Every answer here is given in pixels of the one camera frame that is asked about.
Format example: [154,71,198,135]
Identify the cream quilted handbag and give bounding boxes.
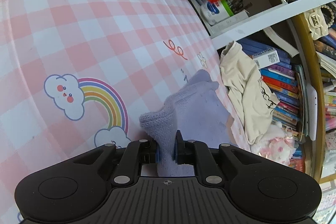
[303,5,330,41]

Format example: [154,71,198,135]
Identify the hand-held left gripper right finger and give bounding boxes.
[173,130,265,186]

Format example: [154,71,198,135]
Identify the white jar with blue label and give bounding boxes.
[200,0,234,26]

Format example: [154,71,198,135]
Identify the grey flat folder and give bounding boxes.
[294,64,309,136]

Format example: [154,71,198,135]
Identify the beaded bracelet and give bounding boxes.
[319,2,336,28]

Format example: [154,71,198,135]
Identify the small white carton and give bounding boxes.
[252,47,280,68]

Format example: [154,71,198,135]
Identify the wooden bookshelf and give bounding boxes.
[291,12,336,184]

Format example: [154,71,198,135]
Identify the pink checked cartoon table mat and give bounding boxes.
[0,0,253,224]

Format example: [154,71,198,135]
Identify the white bunny plush toy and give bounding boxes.
[251,122,303,166]

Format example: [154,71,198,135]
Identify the row of colourful books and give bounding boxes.
[236,39,308,136]

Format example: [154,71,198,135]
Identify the cream canvas bag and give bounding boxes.
[219,41,281,145]

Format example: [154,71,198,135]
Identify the pile of paperbacks and notebooks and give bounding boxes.
[313,28,336,133]

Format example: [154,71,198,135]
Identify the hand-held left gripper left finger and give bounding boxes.
[72,139,160,186]

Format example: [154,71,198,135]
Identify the white tablet device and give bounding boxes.
[306,83,318,141]

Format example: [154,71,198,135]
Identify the purple and brown sweater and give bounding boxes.
[139,69,236,178]

